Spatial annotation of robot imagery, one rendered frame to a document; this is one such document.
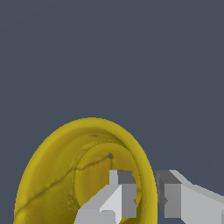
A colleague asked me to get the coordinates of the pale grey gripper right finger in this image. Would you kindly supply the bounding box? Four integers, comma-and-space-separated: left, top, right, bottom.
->
153, 169, 224, 224

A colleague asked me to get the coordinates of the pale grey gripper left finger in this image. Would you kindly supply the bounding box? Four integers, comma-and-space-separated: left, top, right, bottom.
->
73, 169, 137, 224

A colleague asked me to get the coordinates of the yellow bowl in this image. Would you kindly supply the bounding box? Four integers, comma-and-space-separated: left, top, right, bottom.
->
12, 116, 158, 224

